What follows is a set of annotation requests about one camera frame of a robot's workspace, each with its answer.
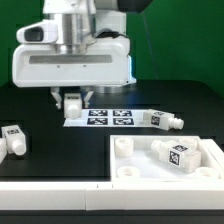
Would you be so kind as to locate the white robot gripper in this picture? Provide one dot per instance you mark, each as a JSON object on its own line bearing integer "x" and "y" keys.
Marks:
{"x": 106, "y": 62}

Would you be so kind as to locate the white square tabletop tray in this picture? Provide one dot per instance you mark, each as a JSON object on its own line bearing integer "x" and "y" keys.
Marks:
{"x": 131, "y": 159}

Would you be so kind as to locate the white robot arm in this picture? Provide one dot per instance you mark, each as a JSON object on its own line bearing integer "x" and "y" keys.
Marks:
{"x": 78, "y": 43}

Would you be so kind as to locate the white marker sheet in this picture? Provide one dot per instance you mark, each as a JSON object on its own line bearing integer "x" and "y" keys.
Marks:
{"x": 107, "y": 118}

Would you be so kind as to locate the white left barrier piece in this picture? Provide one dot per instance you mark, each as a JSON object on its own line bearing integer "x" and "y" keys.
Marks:
{"x": 3, "y": 149}

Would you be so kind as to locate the white front barrier wall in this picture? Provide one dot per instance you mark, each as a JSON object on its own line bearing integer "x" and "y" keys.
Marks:
{"x": 112, "y": 196}

